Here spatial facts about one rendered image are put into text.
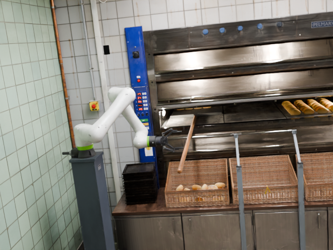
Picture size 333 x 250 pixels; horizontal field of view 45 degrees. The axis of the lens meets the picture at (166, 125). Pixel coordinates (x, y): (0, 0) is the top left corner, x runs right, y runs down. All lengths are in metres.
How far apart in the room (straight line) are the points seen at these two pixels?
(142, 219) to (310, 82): 1.93
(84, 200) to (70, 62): 1.43
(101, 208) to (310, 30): 2.34
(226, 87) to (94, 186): 1.52
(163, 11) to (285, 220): 2.10
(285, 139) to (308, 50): 0.83
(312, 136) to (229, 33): 1.21
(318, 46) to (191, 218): 1.87
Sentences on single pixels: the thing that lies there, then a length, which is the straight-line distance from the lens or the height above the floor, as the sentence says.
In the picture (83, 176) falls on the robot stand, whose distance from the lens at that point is 3.15.
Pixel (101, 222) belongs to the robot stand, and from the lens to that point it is 3.25.
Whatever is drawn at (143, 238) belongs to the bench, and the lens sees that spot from 3.72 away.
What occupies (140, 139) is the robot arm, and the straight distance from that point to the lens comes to 3.34.
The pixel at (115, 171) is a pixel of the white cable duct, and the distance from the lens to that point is 4.09.
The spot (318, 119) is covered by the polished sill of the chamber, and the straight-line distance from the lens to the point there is 3.95.
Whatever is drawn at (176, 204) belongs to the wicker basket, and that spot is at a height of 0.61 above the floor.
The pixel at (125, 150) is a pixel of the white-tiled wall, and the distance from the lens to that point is 4.02.
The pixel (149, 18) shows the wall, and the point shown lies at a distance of 3.82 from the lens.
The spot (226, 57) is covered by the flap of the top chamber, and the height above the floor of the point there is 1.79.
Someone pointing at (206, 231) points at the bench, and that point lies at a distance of 3.62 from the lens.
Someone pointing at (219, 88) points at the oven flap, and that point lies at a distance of 3.79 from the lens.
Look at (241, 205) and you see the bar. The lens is 3.46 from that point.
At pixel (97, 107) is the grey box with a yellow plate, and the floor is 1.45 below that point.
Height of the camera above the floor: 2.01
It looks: 12 degrees down
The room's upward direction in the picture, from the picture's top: 6 degrees counter-clockwise
